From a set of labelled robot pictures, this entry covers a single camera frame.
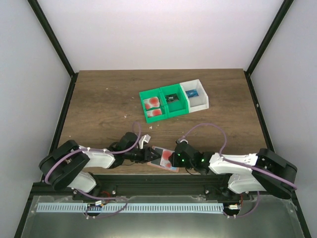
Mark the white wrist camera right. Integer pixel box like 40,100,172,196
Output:
176,138,188,144

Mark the red circle card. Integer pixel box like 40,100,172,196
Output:
160,149,173,169
147,108,163,118

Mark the green plastic bin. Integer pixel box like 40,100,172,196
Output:
160,84,189,118
139,88,168,123

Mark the right black frame post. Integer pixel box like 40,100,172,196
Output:
247,0,295,74

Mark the middle green plastic bin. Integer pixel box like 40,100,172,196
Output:
160,84,189,118

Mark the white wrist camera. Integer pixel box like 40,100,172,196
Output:
176,138,188,144
138,134,151,149

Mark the dark green card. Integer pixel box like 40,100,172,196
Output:
165,93,179,103

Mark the light blue cable duct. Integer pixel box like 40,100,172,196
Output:
36,203,224,214

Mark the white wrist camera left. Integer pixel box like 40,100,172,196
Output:
138,134,151,149

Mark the pink leather card holder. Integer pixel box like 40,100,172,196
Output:
147,146,179,173

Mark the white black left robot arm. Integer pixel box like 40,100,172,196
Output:
39,132,161,193

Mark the black frame post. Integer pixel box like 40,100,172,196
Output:
247,0,295,74
26,0,76,77

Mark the black front frame rail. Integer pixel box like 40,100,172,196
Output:
32,174,293,201

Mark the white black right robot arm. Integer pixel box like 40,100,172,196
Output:
168,141,297,199

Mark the blue card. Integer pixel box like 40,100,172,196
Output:
185,89,199,98

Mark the white plastic bin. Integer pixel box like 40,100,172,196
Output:
180,79,209,113

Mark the left green plastic bin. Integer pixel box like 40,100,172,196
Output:
139,88,168,123

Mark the red and white card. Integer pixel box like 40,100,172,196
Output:
143,97,160,110

